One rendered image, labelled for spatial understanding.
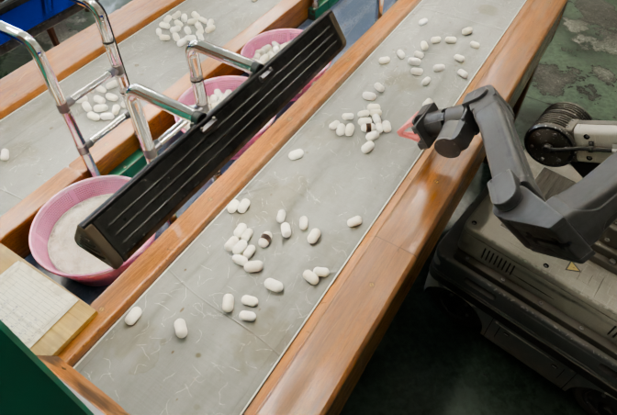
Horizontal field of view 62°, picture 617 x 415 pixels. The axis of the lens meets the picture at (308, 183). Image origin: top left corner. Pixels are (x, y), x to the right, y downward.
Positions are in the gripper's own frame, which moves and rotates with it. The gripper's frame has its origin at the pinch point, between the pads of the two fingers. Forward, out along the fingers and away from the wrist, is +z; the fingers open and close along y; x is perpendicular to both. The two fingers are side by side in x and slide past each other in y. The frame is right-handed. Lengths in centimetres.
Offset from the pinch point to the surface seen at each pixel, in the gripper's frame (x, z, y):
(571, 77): 78, 31, -167
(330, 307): 7.2, -6.2, 48.3
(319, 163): -5.4, 12.5, 16.1
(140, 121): -39, 5, 49
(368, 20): -17, 36, -56
